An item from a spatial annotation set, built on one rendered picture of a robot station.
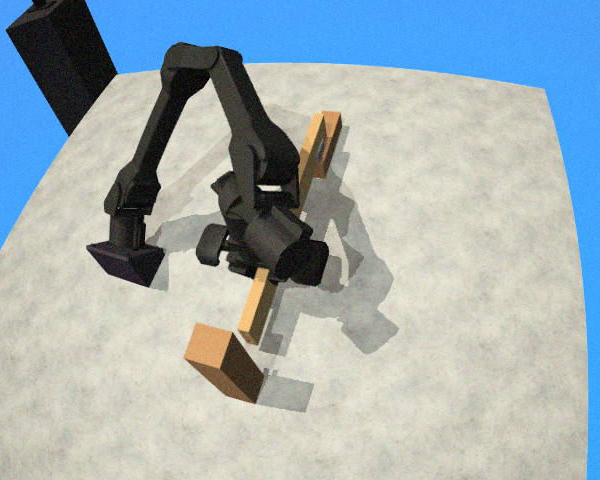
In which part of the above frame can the brown wooden post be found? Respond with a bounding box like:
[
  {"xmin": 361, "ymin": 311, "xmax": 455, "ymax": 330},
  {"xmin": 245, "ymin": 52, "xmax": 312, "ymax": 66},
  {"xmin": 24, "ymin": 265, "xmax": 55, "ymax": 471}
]
[{"xmin": 183, "ymin": 110, "xmax": 342, "ymax": 404}]

